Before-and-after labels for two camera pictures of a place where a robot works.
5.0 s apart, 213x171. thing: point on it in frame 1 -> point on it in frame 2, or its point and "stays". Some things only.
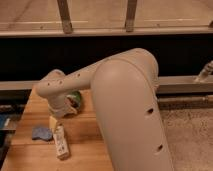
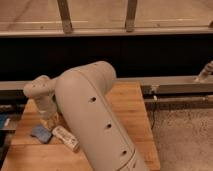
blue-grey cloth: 42,133 stays
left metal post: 65,16 stays
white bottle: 60,142 -> 64,136
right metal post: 130,15 stays
